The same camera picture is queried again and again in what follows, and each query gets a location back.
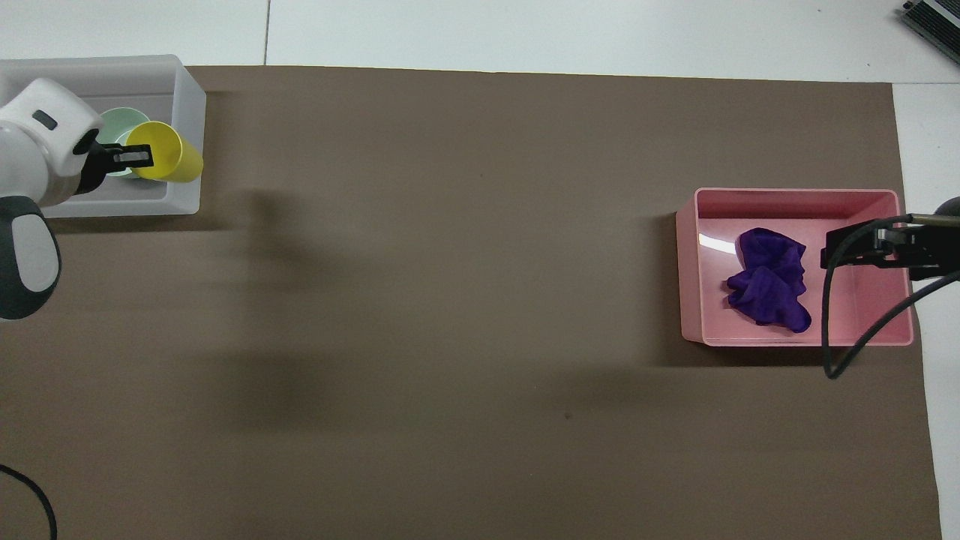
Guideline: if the yellow plastic cup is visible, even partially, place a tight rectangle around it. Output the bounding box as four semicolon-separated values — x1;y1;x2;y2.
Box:
125;121;205;185

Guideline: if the purple crumpled cloth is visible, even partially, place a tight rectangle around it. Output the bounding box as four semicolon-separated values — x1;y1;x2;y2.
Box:
725;227;813;335

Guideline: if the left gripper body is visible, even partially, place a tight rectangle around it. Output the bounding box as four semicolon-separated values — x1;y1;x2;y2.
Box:
74;130;116;197

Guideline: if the translucent white plastic box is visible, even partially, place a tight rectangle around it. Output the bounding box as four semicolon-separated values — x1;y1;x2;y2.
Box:
0;54;207;219

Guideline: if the pink plastic box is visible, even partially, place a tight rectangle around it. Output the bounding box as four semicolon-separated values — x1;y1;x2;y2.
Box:
675;187;915;348

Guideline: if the black cable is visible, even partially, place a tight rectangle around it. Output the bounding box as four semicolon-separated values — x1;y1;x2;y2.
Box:
0;463;59;540
820;213;960;380

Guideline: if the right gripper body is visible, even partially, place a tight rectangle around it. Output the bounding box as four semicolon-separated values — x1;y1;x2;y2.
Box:
909;196;960;283

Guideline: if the mint green cup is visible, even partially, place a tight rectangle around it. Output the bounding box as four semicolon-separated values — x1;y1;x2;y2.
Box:
97;107;152;181

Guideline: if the grey ribbed metal device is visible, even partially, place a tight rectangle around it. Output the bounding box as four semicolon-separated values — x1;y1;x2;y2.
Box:
899;0;960;45

